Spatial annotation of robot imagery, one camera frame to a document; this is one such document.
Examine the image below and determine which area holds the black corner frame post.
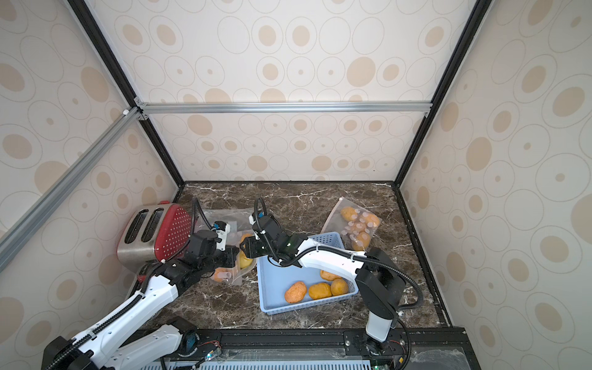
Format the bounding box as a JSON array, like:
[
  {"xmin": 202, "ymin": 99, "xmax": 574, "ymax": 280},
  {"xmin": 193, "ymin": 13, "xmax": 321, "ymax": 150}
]
[
  {"xmin": 393, "ymin": 0, "xmax": 493, "ymax": 190},
  {"xmin": 67, "ymin": 0, "xmax": 185, "ymax": 189}
]

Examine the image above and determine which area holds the orange potato row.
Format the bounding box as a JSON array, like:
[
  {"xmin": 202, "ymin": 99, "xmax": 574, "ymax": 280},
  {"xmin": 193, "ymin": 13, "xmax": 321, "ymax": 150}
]
[
  {"xmin": 211, "ymin": 268, "xmax": 233, "ymax": 283},
  {"xmin": 239, "ymin": 234, "xmax": 253, "ymax": 245}
]

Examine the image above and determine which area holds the silver aluminium rail back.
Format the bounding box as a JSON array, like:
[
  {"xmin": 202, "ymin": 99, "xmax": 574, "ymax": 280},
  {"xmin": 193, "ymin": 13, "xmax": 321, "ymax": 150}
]
[{"xmin": 137, "ymin": 101, "xmax": 432, "ymax": 114}]

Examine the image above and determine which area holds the silver aluminium rail left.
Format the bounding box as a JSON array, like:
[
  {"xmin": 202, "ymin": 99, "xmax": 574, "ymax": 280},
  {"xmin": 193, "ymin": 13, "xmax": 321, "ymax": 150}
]
[{"xmin": 1, "ymin": 106, "xmax": 140, "ymax": 270}]

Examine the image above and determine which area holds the clear pink zipper bag spare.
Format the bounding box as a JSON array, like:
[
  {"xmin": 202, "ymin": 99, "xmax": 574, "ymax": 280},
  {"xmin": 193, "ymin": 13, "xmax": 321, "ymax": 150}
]
[{"xmin": 225, "ymin": 245, "xmax": 256, "ymax": 286}]

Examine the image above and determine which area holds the black corner frame post left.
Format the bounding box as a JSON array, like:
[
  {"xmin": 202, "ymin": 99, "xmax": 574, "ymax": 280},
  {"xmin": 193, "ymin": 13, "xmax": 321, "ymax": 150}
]
[{"xmin": 67, "ymin": 0, "xmax": 185, "ymax": 189}]

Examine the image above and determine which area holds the black corner frame post right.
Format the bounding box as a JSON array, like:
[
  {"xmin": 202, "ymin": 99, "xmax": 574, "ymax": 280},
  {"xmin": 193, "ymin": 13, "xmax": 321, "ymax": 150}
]
[{"xmin": 393, "ymin": 0, "xmax": 493, "ymax": 190}]

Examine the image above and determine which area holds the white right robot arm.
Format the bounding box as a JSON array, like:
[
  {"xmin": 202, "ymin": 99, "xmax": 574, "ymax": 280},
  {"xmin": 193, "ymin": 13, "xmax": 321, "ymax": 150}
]
[{"xmin": 240, "ymin": 211, "xmax": 424, "ymax": 343}]

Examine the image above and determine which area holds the silver aluminium rail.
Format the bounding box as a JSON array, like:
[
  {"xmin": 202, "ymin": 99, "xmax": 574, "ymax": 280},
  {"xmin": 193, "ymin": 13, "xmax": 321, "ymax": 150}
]
[
  {"xmin": 137, "ymin": 101, "xmax": 432, "ymax": 114},
  {"xmin": 1, "ymin": 106, "xmax": 140, "ymax": 270}
]

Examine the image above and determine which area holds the orange wrinkled potato front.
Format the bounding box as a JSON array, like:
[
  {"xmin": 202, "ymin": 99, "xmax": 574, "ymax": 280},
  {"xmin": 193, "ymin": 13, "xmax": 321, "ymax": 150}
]
[{"xmin": 285, "ymin": 282, "xmax": 308, "ymax": 305}]

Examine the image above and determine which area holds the yellow potato front middle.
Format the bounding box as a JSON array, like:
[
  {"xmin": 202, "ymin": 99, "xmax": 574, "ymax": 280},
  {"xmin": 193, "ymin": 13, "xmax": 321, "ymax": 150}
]
[{"xmin": 308, "ymin": 283, "xmax": 332, "ymax": 300}]

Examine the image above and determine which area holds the orange potato back row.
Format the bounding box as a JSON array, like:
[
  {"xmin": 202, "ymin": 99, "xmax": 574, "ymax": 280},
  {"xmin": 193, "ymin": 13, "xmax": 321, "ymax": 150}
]
[{"xmin": 239, "ymin": 234, "xmax": 253, "ymax": 245}]

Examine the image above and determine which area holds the green yellow potato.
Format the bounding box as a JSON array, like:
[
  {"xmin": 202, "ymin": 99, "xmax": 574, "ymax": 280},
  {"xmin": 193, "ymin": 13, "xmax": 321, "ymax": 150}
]
[{"xmin": 238, "ymin": 251, "xmax": 253, "ymax": 270}]

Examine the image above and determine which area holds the light blue plastic basket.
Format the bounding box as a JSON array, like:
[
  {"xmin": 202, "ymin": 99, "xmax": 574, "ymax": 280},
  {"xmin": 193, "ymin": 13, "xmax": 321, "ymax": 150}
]
[{"xmin": 257, "ymin": 232, "xmax": 363, "ymax": 315}]

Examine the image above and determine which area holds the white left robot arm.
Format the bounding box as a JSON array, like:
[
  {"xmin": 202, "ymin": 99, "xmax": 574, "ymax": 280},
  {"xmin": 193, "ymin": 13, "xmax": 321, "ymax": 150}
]
[{"xmin": 42, "ymin": 230, "xmax": 239, "ymax": 369}]

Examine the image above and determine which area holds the clear blue zipper bag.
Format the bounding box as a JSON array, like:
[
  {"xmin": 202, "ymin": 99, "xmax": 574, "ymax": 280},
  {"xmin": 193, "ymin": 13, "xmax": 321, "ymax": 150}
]
[{"xmin": 203, "ymin": 209, "xmax": 253, "ymax": 246}]

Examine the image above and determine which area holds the clear pink zipper bag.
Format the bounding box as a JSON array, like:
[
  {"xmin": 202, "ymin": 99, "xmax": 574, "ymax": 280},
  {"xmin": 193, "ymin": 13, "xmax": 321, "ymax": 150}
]
[{"xmin": 322, "ymin": 197, "xmax": 382, "ymax": 251}]

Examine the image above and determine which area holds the red steel toaster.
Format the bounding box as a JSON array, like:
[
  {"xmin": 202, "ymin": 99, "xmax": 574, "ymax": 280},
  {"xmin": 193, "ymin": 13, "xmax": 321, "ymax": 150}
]
[{"xmin": 117, "ymin": 203, "xmax": 192, "ymax": 273}]

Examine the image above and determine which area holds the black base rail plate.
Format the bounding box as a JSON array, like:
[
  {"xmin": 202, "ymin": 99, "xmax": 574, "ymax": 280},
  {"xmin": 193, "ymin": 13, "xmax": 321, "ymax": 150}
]
[{"xmin": 119, "ymin": 277, "xmax": 482, "ymax": 370}]

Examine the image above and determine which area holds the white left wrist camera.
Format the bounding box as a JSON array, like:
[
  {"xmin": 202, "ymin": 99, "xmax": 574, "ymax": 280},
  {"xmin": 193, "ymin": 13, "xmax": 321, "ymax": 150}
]
[{"xmin": 213, "ymin": 221, "xmax": 231, "ymax": 251}]

